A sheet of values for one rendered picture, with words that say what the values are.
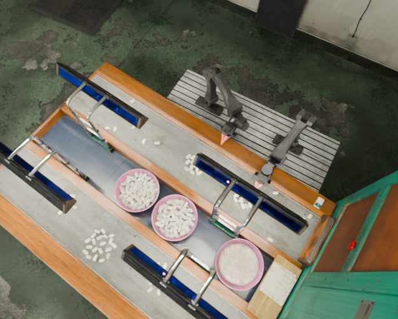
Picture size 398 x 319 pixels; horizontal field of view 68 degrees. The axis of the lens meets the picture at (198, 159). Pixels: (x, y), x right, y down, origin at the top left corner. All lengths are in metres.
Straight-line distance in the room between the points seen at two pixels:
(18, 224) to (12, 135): 1.40
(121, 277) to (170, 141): 0.85
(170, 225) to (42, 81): 2.22
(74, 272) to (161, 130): 0.97
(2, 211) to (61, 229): 0.36
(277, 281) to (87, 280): 1.01
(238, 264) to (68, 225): 1.00
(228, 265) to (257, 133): 0.88
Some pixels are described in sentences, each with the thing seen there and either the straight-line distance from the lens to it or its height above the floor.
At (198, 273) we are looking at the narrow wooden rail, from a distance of 1.69.
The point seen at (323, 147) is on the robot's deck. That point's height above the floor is 0.67.
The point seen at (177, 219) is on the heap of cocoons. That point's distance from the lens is 1.74.
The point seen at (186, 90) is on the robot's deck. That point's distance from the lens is 2.17.
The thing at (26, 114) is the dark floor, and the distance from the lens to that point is 3.28.
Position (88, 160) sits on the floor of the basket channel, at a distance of 2.04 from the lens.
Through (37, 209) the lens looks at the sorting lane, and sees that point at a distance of 1.99.
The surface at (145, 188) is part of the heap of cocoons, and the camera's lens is 1.80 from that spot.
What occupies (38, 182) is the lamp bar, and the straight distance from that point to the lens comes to 1.60.
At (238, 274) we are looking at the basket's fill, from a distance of 1.73.
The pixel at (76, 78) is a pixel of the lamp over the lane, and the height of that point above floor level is 1.10.
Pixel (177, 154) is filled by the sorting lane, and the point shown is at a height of 0.74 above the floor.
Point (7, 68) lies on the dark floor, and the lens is 3.70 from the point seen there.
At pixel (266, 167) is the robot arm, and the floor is 1.01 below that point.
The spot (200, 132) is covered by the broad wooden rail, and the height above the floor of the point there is 0.76.
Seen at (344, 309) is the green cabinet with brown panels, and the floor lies 1.36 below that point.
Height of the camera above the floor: 2.45
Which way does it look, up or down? 69 degrees down
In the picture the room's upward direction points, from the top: straight up
